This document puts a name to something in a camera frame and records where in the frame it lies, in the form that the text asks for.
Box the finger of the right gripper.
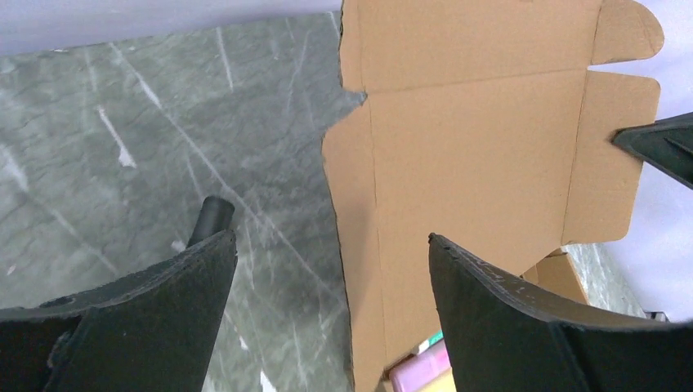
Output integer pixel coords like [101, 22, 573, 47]
[612, 113, 692, 189]

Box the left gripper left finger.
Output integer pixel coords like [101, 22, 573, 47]
[1, 230, 237, 391]

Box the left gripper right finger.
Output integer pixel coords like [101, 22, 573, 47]
[429, 234, 692, 391]

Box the pink marker pen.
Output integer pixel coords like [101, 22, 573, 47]
[390, 341, 450, 392]

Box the brown cardboard box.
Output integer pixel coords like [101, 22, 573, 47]
[322, 1, 664, 391]

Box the black corrugated hose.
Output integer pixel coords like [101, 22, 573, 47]
[186, 195, 236, 249]

